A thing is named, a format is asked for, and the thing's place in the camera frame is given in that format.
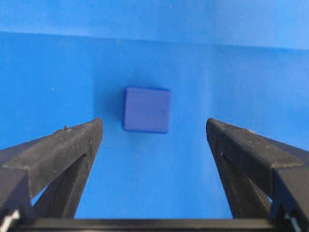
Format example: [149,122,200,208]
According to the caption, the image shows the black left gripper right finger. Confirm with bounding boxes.
[206,118,309,220]

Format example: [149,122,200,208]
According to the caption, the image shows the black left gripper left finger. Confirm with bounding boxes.
[0,118,103,218]

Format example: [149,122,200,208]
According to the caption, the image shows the blue block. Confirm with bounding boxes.
[122,87,172,134]

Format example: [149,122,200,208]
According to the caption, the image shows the blue table cloth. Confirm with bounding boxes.
[0,0,309,218]

